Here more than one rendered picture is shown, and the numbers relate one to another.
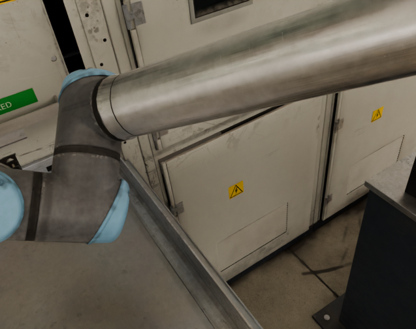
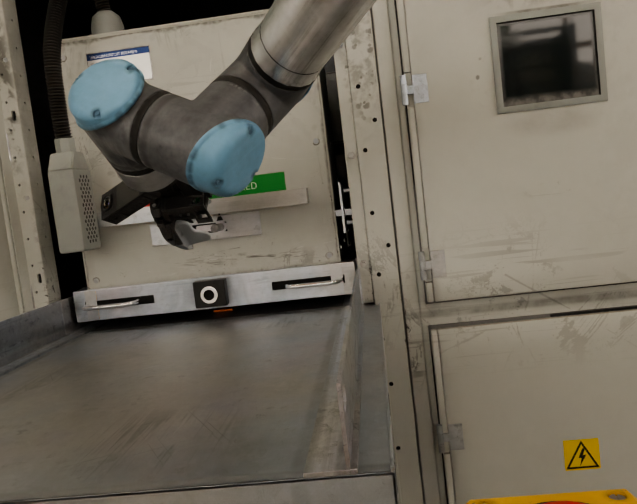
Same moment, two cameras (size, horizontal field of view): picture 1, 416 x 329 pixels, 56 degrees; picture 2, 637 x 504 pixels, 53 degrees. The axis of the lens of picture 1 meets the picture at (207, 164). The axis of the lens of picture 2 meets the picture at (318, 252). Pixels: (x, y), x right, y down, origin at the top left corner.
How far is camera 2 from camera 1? 0.57 m
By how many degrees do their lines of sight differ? 46
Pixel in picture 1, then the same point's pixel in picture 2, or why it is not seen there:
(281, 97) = not seen: outside the picture
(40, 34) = (308, 110)
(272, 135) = not seen: outside the picture
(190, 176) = (481, 377)
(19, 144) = (251, 241)
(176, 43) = (471, 137)
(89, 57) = (352, 139)
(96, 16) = (369, 89)
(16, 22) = not seen: hidden behind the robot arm
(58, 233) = (157, 138)
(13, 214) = (123, 95)
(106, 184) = (230, 111)
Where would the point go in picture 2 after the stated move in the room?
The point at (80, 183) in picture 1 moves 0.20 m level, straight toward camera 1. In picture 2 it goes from (202, 100) to (121, 68)
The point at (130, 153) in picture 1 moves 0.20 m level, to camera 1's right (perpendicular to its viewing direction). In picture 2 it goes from (385, 296) to (496, 294)
